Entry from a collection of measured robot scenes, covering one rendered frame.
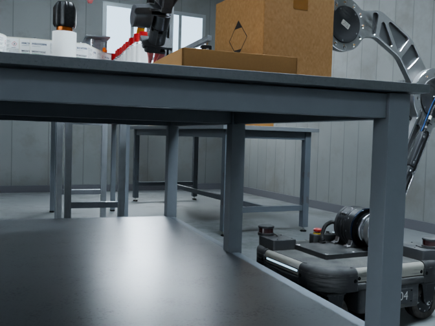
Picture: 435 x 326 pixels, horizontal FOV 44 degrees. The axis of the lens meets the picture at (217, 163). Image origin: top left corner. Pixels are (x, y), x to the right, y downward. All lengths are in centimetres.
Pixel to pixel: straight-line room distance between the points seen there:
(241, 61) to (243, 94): 7
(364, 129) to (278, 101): 387
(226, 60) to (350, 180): 411
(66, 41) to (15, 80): 106
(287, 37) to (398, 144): 45
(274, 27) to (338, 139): 382
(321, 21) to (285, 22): 12
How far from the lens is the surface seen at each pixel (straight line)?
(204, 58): 112
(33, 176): 653
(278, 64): 118
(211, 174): 716
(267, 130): 390
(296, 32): 158
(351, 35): 217
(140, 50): 210
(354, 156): 513
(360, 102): 129
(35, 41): 233
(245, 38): 161
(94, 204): 336
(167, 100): 110
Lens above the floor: 69
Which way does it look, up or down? 3 degrees down
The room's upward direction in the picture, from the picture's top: 2 degrees clockwise
